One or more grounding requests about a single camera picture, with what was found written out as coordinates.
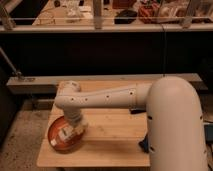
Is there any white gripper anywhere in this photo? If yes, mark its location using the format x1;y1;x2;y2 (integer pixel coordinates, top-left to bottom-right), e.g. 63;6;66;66
59;121;88;143

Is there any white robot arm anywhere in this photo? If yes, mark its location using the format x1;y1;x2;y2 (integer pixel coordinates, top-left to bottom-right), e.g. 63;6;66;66
55;76;208;171

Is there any light wooden board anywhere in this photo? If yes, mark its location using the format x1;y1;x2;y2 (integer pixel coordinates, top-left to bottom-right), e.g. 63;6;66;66
37;81;149;169

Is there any grey metal shelf beam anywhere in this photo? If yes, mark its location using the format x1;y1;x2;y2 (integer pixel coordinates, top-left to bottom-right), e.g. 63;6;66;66
5;73;208;96

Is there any diagonal metal strut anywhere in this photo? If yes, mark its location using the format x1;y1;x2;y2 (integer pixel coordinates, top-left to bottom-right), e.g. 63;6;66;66
0;46;35;83

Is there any black pouch on bench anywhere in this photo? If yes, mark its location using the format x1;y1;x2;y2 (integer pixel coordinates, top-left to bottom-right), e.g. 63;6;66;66
114;10;137;24

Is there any red box on bench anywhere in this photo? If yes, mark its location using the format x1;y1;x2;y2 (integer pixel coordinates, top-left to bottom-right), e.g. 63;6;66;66
138;3;159;24

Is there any upper metal rail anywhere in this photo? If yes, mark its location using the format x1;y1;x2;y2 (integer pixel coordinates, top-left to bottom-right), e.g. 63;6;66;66
0;18;213;34

